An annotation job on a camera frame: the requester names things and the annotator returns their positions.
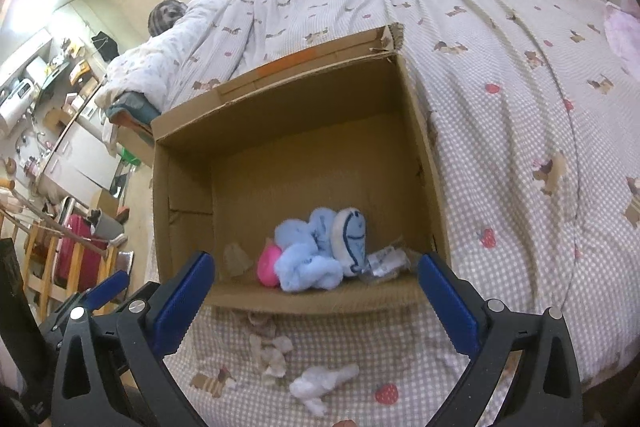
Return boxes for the pink round toy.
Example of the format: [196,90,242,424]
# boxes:
[256,239,282,288]

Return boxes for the light blue plush toy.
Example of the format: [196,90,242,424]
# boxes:
[273,207,344,293]

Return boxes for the clear plastic packet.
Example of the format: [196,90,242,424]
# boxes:
[358,246,411,284]

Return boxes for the white blue-striped sock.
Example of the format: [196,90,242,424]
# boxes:
[330,208,367,277]

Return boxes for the red suitcase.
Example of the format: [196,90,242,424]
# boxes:
[54,213,109,293]

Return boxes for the wooden chair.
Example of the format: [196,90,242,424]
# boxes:
[0,175,132,323]

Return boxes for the white cabinet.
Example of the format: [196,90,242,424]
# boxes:
[36,78,120,206]

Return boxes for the beige crochet doily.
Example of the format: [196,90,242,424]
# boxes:
[233,311,294,387]

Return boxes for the brown cardboard box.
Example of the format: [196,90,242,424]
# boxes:
[152,23,449,314]

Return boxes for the checkered dog-print bed cover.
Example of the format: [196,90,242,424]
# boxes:
[99,0,639,426]

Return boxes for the grey striped cloth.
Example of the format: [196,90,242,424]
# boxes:
[148,0,188,37]

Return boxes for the pink cloth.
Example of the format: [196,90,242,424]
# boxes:
[604,0,640,80]

